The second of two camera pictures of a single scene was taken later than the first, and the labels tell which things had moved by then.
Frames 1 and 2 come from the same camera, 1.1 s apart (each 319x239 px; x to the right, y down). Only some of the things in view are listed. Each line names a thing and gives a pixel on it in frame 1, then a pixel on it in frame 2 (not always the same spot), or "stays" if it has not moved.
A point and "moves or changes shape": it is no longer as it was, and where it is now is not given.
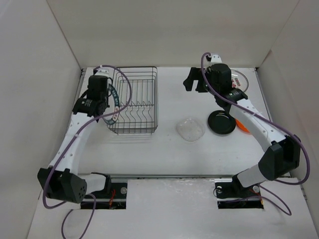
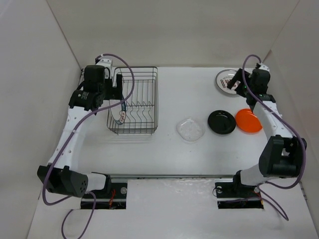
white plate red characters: (239, 81) moves or changes shape
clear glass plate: (191, 129) stays
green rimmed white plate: (114, 105) moves or changes shape
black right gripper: (197, 73) -> (239, 76)
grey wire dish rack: (137, 88) stays
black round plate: (221, 123) stays
